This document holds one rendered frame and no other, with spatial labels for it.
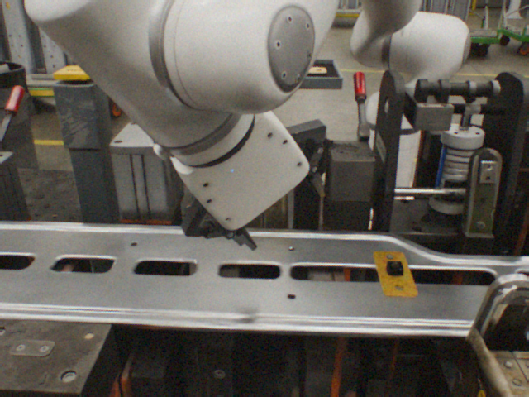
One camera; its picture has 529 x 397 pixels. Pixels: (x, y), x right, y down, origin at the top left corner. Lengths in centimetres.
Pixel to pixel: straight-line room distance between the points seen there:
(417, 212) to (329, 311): 33
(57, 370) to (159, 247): 23
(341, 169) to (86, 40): 46
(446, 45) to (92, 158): 68
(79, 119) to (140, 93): 57
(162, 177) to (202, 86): 40
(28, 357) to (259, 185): 25
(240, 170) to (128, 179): 30
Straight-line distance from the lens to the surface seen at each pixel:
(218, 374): 62
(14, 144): 332
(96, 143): 88
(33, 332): 50
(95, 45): 29
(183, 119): 33
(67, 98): 87
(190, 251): 61
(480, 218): 72
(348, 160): 68
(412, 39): 99
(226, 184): 40
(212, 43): 26
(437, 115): 68
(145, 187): 68
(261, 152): 40
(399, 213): 79
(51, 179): 163
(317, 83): 75
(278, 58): 26
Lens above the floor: 134
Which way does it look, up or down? 27 degrees down
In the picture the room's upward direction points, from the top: straight up
